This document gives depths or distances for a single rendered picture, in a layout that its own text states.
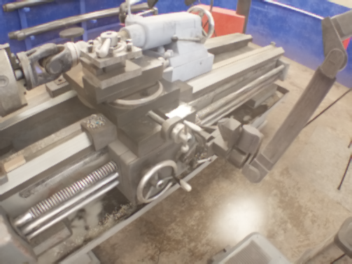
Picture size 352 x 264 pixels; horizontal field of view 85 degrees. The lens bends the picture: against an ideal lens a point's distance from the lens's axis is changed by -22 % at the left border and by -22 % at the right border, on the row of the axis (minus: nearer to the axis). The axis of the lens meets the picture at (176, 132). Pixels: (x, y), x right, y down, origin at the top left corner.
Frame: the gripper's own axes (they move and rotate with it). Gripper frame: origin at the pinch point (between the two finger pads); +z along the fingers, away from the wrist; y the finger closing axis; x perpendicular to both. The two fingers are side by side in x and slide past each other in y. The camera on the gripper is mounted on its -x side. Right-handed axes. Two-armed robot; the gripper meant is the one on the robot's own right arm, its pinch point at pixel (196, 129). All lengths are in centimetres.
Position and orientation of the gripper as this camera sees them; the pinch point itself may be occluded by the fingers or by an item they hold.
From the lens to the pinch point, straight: 79.1
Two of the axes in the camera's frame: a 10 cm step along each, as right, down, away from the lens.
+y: -7.1, 4.9, -5.1
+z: -7.1, -4.9, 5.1
